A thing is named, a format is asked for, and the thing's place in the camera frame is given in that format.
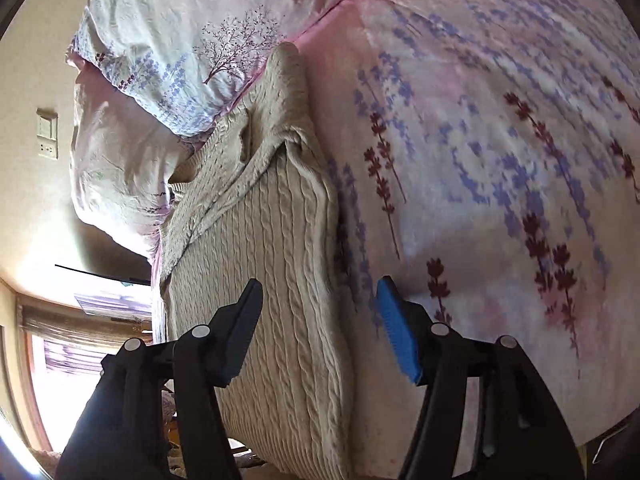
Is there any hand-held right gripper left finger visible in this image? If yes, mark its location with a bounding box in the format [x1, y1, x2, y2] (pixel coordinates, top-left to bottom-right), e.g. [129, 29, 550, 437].
[55, 278, 264, 480]

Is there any beige cable-knit sweater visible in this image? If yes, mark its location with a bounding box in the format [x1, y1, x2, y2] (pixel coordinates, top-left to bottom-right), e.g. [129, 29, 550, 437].
[159, 41, 357, 480]

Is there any white wall switch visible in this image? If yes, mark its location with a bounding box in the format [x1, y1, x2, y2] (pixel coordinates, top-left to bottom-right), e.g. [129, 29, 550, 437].
[36, 107, 59, 142]

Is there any white quilted blanket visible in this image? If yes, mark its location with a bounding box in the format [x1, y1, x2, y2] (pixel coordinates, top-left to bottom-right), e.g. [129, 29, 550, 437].
[69, 67, 211, 263]

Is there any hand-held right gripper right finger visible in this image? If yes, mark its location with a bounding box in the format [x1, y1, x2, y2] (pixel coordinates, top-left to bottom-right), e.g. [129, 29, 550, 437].
[376, 276, 586, 480]

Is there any window curtain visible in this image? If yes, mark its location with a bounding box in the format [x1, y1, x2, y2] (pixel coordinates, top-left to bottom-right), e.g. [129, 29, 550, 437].
[20, 305, 153, 376]

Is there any floral pink pillow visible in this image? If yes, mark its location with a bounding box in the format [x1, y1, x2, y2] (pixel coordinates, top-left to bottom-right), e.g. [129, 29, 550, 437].
[66, 0, 396, 138]

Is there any floral pink bed sheet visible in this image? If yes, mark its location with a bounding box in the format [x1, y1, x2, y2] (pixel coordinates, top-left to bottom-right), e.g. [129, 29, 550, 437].
[287, 0, 640, 480]

